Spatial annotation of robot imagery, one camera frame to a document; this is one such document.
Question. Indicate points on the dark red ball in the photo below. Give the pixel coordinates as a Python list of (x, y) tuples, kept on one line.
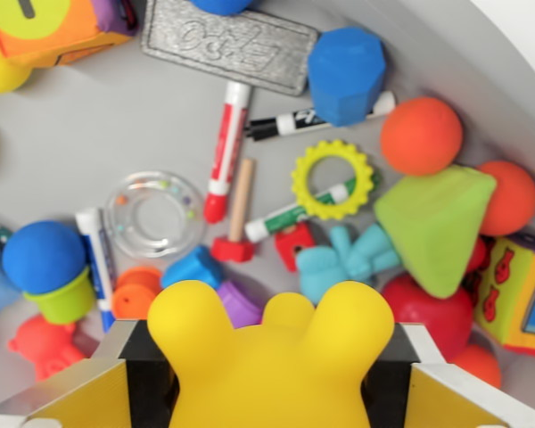
[(478, 256)]

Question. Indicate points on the green soft triangular block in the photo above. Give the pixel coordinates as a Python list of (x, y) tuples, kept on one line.
[(432, 227)]

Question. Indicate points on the silver foam block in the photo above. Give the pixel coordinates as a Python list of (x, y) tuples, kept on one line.
[(232, 49)]

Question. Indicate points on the purple stacking cup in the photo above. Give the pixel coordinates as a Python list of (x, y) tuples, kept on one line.
[(238, 305)]

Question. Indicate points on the blue foam faceted block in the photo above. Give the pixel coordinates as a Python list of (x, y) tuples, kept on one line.
[(345, 76)]

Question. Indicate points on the small red cube with hole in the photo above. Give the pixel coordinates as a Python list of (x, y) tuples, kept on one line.
[(294, 245)]

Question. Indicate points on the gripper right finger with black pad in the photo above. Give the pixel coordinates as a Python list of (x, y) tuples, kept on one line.
[(428, 392)]

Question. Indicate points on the coral rubber bear toy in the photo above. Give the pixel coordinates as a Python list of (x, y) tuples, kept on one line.
[(44, 345)]

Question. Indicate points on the blue stacking cup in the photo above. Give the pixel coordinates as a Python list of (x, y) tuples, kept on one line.
[(191, 267)]

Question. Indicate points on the fabric cube with ABC print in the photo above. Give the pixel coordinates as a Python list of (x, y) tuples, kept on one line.
[(512, 290)]

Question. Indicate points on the blue dry erase marker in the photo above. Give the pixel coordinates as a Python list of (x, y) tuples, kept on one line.
[(99, 267)]

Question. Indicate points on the red toy apple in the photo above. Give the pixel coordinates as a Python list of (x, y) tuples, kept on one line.
[(432, 316)]

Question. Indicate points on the green dry erase marker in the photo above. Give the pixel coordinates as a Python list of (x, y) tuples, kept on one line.
[(276, 220)]

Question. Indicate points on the orange fabric cube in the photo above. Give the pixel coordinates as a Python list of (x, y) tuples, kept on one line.
[(49, 31)]

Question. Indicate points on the orange stacking cup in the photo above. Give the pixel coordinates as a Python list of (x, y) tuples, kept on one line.
[(134, 298)]

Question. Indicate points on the red dry erase marker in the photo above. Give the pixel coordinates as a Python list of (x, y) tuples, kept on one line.
[(225, 147)]

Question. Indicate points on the blue foam ball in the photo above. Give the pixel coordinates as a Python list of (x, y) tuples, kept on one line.
[(223, 5), (42, 258)]

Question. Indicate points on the lime green stacking cup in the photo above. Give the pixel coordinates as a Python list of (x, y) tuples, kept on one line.
[(62, 301)]

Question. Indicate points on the white plastic bin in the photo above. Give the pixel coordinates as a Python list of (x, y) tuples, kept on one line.
[(71, 156)]

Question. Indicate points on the yellow knobby rubber toy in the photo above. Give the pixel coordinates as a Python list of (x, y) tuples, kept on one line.
[(267, 370)]

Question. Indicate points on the yellow ball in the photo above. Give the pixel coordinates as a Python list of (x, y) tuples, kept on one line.
[(0, 71)]

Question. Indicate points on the black dry erase marker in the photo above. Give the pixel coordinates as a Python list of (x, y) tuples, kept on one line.
[(290, 122)]

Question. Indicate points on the light blue rubber figure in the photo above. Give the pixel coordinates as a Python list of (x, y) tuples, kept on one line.
[(339, 267)]

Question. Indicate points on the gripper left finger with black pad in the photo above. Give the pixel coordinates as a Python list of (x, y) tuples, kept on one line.
[(93, 392)]

